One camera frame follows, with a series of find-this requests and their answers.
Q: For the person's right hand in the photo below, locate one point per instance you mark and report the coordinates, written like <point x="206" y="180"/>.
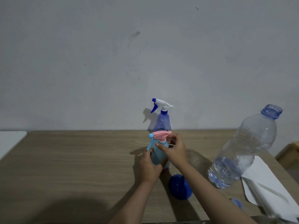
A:
<point x="178" y="156"/>

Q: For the blue plastic funnel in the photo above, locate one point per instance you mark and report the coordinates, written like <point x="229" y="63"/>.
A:
<point x="178" y="186"/>

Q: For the blue bottle cap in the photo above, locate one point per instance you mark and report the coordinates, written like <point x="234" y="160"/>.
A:
<point x="237" y="203"/>

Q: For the person's left forearm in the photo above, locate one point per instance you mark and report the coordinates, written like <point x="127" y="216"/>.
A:
<point x="135" y="205"/>

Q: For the white blue trigger sprayer head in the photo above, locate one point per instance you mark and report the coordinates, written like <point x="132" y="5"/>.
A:
<point x="161" y="103"/>

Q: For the light blue spray bottle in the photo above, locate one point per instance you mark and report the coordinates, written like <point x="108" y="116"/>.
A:
<point x="157" y="156"/>

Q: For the person's right forearm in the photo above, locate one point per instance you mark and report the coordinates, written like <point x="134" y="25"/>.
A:
<point x="210" y="200"/>

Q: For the clear plastic water bottle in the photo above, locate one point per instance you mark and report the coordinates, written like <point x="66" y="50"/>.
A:
<point x="247" y="142"/>

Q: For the dark blue spray bottle body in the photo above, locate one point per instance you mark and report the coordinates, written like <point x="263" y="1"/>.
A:
<point x="162" y="122"/>

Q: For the white paper towels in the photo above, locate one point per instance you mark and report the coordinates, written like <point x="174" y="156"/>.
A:
<point x="268" y="184"/>

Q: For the person's left hand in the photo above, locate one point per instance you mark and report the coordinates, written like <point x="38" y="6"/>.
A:
<point x="149" y="171"/>

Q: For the pink spray trigger head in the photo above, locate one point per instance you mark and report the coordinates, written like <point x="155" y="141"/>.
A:
<point x="160" y="135"/>

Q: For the white cabinet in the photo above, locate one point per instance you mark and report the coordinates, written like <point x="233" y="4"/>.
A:
<point x="10" y="142"/>

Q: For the light wooden stool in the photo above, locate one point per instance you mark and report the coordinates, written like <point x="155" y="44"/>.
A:
<point x="289" y="156"/>

